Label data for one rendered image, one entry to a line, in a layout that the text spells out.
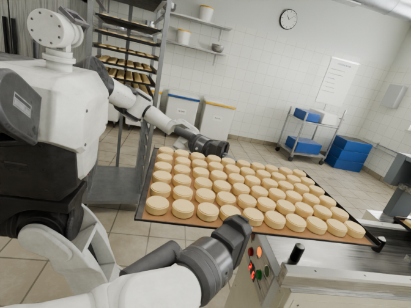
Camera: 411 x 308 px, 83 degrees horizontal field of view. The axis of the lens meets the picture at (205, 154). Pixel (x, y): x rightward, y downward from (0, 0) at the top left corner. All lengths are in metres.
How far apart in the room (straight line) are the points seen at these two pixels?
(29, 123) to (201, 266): 0.35
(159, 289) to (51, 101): 0.38
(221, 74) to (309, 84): 1.82
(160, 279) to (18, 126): 0.30
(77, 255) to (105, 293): 0.46
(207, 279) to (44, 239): 0.49
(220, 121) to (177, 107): 0.79
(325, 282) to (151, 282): 0.60
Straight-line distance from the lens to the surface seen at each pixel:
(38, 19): 0.60
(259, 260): 0.91
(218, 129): 4.17
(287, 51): 5.03
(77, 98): 0.54
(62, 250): 0.77
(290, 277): 0.77
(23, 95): 0.47
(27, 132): 0.46
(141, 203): 0.56
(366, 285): 0.93
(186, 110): 4.03
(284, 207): 0.67
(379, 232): 1.31
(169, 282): 0.34
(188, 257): 0.40
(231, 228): 0.48
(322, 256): 0.99
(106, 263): 0.97
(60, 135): 0.54
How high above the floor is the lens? 1.38
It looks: 21 degrees down
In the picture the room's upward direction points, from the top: 13 degrees clockwise
